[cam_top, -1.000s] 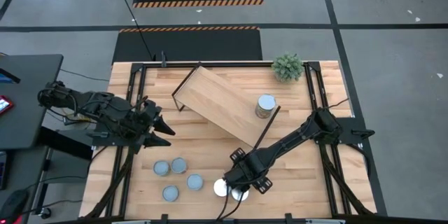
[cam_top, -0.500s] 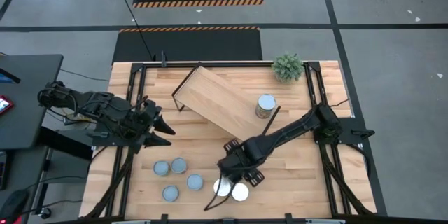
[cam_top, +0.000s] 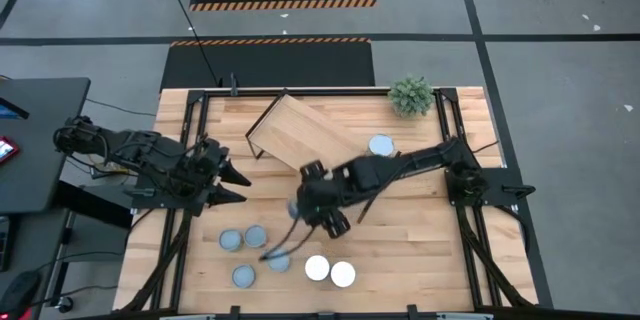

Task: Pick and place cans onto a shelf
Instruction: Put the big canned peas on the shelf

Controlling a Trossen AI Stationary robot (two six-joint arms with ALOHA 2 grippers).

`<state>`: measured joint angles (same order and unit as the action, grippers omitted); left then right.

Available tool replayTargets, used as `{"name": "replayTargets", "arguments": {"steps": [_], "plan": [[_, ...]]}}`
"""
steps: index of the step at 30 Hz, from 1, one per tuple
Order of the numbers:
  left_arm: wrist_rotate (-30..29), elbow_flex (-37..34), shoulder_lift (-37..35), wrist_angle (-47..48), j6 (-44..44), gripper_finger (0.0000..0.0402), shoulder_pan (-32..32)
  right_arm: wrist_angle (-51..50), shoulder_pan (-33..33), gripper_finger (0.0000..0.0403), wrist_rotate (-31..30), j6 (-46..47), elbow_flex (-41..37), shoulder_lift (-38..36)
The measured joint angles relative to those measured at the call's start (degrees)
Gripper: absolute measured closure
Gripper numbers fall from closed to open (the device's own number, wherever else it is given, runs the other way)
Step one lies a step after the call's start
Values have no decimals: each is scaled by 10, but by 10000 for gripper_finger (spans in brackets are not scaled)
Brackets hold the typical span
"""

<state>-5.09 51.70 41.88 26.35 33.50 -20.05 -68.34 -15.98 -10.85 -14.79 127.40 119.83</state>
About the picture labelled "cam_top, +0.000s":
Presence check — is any thin black cable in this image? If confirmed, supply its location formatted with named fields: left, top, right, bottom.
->
left=83, top=97, right=157, bottom=118

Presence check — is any black floor cable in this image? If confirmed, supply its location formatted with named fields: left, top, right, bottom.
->
left=158, top=0, right=224, bottom=89

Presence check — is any black computer mouse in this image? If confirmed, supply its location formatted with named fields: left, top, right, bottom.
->
left=0, top=269, right=43, bottom=320

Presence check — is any black desk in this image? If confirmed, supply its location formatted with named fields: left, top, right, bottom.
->
left=0, top=77, right=92, bottom=215

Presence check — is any wooden shelf black metal frame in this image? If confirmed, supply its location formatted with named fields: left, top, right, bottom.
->
left=244, top=88, right=369, bottom=174

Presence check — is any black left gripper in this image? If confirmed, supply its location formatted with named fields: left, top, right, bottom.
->
left=184, top=137, right=253, bottom=217

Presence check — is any tin can teal label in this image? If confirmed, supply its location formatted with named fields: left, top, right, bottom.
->
left=231, top=263, right=257, bottom=290

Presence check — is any green artificial plant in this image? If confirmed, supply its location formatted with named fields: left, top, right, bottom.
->
left=387, top=74, right=435, bottom=119

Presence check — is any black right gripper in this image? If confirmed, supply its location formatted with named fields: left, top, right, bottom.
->
left=258, top=159, right=357, bottom=262

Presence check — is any tin can silver lid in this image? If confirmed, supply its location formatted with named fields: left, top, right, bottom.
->
left=218, top=228, right=244, bottom=253

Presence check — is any tin can red green label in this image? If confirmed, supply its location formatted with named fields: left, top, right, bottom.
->
left=266, top=250, right=292, bottom=274
left=243, top=224, right=269, bottom=249

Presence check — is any red phone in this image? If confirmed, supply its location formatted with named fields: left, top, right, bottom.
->
left=0, top=135, right=21, bottom=165

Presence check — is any black device blue screen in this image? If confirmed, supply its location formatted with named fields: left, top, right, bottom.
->
left=0, top=95, right=30, bottom=121

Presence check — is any black keyboard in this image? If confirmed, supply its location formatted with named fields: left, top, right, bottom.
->
left=0, top=214, right=11, bottom=274

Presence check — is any tin can peaches fruit label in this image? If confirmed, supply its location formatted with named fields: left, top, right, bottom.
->
left=367, top=133, right=397, bottom=159

